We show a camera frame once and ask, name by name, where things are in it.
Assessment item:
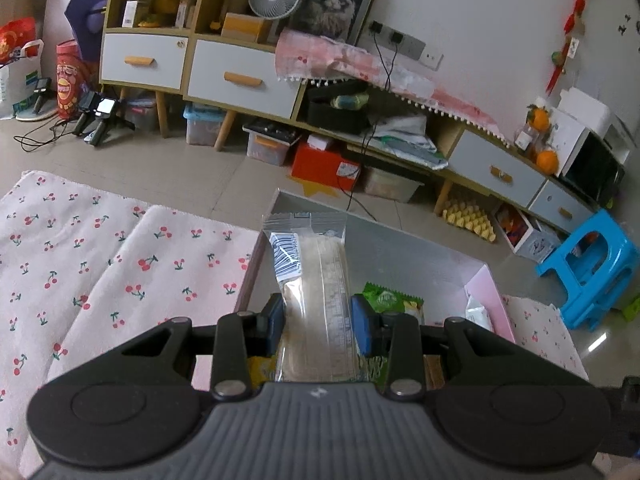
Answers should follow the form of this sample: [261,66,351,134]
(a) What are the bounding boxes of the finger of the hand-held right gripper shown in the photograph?
[597,377,640,461]

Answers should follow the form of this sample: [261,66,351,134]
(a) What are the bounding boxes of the red hanging decoration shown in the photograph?
[546,0,599,97]

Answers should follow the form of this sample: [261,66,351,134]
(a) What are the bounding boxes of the wooden shelf cabinet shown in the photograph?
[99,0,307,152]

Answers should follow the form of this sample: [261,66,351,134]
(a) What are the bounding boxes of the white shopping bag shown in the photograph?
[0,40,47,122]

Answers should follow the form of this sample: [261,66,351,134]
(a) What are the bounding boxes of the pink tasselled cloth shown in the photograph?
[275,29,512,144]

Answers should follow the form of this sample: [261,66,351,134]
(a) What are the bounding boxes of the pale drawer wooden handle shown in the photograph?
[528,180,597,233]
[101,33,190,92]
[186,39,302,120]
[448,129,547,209]

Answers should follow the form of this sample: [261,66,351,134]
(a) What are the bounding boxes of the black storage box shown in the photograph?
[306,82,372,134]

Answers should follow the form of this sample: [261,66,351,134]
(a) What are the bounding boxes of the clear bin blue lid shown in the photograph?
[183,102,227,147]

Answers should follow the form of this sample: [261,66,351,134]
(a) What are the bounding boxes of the pile of folded bags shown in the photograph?
[366,112,449,169]

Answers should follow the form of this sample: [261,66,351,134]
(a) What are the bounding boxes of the cherry print cloth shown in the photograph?
[0,170,591,480]

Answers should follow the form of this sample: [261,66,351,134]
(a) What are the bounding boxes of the low wooden cabinet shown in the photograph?
[299,80,601,222]

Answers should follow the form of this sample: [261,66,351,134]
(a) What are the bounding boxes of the yellow shelf items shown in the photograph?
[136,0,177,29]

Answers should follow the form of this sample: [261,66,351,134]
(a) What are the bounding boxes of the framed cat picture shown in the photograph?
[289,0,386,47]

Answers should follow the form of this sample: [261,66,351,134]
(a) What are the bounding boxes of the clear plastic storage bin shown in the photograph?
[361,165,424,204]

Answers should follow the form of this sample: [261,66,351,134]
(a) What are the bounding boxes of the orange biscuit packet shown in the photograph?
[425,355,447,392]

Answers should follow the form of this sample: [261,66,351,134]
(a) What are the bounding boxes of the pink cardboard box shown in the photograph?
[235,188,517,393]

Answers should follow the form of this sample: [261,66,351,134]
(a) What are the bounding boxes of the white foam box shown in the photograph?
[556,87,614,134]

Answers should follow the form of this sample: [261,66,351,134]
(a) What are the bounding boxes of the green snack packet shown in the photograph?
[357,281,426,392]

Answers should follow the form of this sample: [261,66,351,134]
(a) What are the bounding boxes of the black power cable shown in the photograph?
[337,42,402,222]

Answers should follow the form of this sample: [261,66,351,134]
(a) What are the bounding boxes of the white microwave oven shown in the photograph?
[550,110,627,202]

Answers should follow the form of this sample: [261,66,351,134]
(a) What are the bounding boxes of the yellow snack packet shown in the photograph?
[247,355,279,389]

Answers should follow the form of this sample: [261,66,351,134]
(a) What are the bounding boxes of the white printed carton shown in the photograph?
[492,202,564,264]

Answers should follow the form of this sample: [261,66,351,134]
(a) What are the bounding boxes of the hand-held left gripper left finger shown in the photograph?
[45,294,287,401]

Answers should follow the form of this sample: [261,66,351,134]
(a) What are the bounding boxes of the red gift bag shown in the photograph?
[0,17,39,64]

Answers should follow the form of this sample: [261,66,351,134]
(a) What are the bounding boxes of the brown cardboard box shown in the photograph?
[220,12,272,44]

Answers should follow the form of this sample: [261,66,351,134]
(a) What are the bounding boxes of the blue plastic stool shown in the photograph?
[536,209,640,332]

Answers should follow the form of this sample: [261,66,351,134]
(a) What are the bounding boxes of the purple round chair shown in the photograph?
[65,0,119,77]

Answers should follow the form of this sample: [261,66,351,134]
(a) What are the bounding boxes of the red printed tin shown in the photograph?
[55,40,99,121]

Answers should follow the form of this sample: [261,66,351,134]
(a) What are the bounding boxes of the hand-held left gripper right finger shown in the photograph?
[351,294,595,401]

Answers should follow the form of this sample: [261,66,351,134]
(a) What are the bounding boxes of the yellow egg tray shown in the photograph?
[441,199,499,244]

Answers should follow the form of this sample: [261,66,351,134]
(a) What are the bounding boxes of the red cardboard box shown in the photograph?
[291,141,362,192]

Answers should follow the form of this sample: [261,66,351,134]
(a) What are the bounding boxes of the black handheld device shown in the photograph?
[72,91,137,149]
[31,77,54,114]

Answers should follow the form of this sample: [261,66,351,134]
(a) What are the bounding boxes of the clear bin black lid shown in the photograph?
[243,119,302,167]

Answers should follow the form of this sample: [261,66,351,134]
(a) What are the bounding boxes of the clear cracker packet blue label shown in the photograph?
[262,211,359,384]

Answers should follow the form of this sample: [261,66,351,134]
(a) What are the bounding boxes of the wall power socket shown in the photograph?
[367,20,444,69]

